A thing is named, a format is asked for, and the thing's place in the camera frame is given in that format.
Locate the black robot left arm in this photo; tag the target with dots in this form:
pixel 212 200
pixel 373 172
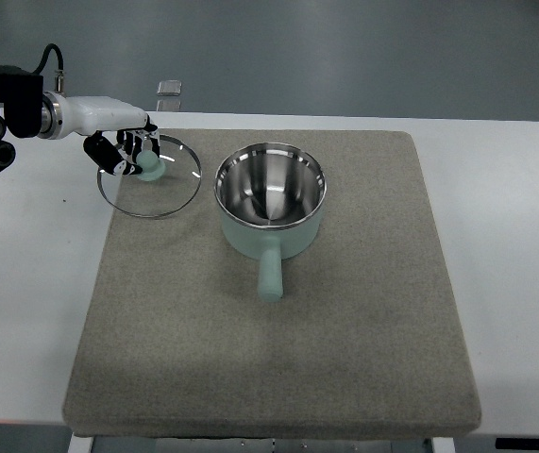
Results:
pixel 25 110

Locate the grey felt mat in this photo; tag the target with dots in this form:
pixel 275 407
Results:
pixel 366 342

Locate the glass lid with green knob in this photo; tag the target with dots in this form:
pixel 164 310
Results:
pixel 169 182

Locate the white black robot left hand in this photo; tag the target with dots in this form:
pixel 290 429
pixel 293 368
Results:
pixel 113 130

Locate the mint green saucepan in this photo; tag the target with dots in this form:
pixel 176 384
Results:
pixel 271 198

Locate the silver floor plate front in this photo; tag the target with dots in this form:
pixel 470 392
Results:
pixel 168 105

